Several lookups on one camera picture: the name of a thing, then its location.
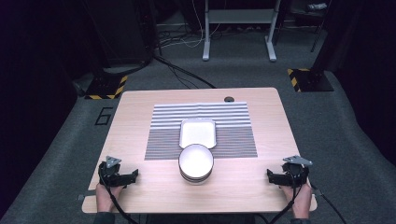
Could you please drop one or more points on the black cabinet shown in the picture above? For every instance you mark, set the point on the black cabinet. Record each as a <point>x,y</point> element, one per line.
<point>121,31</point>

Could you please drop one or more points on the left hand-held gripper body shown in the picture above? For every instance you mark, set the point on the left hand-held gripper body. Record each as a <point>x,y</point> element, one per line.
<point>109,175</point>

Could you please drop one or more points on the grey striped placemat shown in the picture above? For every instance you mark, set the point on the grey striped placemat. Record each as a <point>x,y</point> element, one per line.
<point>230,115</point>

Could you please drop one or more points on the white rectangular tray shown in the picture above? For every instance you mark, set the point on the white rectangular tray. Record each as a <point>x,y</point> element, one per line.
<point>197,132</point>

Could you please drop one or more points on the person's left hand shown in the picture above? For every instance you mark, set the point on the person's left hand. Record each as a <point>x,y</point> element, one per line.
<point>104,197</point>

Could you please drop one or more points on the grey metal table bracket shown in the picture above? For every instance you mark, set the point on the grey metal table bracket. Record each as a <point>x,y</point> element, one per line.
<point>315,193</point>
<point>85,196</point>

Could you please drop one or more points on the black metal post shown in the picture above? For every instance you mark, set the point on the black metal post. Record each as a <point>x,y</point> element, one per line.
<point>327,37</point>

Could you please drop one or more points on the white metal desk frame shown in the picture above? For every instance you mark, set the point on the white metal desk frame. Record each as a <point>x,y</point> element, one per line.
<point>238,15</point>

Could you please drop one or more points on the hazard striped black base plate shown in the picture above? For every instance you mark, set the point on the hazard striped black base plate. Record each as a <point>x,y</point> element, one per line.
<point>106,87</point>
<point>311,81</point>

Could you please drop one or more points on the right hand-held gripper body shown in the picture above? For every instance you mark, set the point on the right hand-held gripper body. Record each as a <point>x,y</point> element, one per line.
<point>295,177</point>

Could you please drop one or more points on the person's right hand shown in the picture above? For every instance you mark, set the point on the person's right hand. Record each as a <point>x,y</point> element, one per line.
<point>302,200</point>

